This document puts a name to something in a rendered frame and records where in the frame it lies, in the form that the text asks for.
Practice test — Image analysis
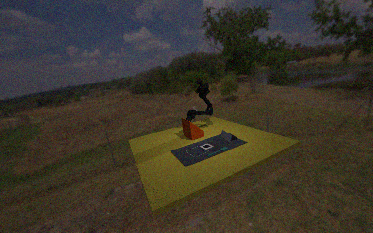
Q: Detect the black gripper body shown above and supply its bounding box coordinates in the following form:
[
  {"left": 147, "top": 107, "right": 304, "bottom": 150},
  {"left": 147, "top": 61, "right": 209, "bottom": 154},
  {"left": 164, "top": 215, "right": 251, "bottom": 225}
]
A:
[{"left": 195, "top": 78, "right": 210, "bottom": 95}]

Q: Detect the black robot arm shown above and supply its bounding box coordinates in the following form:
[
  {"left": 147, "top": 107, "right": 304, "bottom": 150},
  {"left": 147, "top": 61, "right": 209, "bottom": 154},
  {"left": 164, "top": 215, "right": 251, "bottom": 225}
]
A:
[{"left": 186, "top": 82, "right": 213, "bottom": 122}]

